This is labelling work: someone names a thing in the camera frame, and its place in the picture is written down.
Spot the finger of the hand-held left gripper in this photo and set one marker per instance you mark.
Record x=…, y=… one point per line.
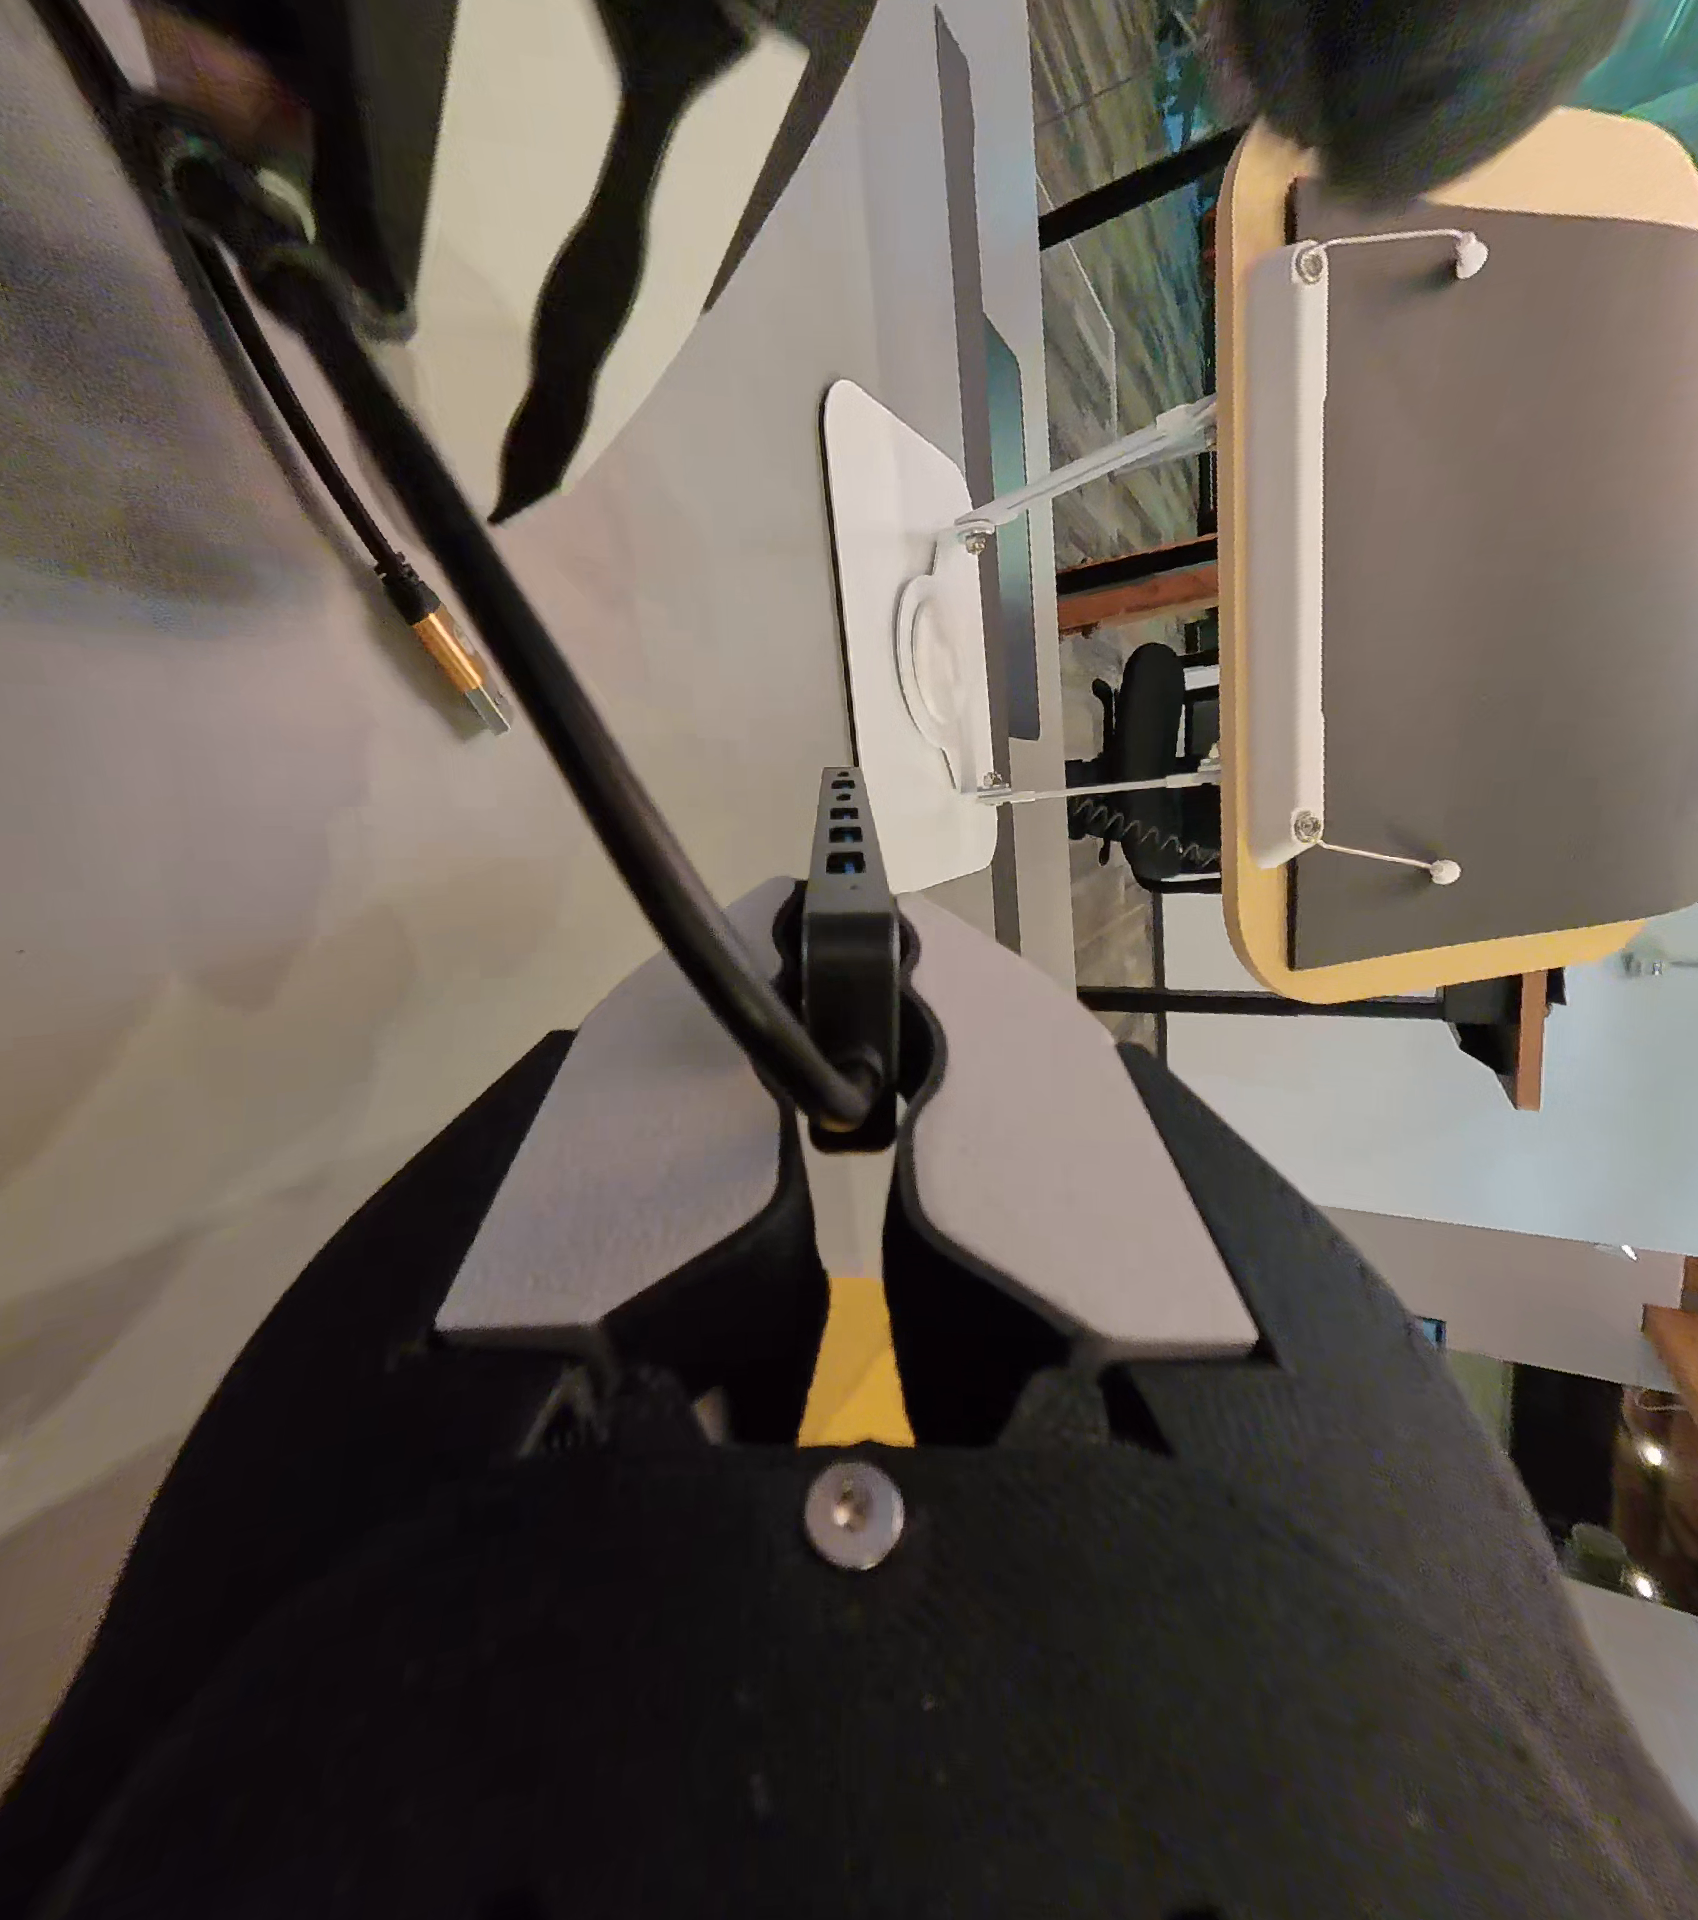
x=489, y=180
x=698, y=194

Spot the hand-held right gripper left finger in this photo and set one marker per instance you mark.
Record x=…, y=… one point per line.
x=594, y=1200

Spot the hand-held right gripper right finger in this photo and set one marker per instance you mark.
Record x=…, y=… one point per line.
x=1074, y=1184

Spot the wooden board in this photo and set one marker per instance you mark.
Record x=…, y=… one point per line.
x=1255, y=923

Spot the white stand base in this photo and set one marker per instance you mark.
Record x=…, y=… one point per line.
x=894, y=494

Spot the black office chair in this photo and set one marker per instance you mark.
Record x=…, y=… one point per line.
x=1147, y=704

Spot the dark fuzzy object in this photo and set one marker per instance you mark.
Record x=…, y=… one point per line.
x=1404, y=91

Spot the black panel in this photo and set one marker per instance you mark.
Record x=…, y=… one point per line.
x=1539, y=571

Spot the white bracket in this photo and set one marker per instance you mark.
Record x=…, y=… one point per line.
x=1277, y=571

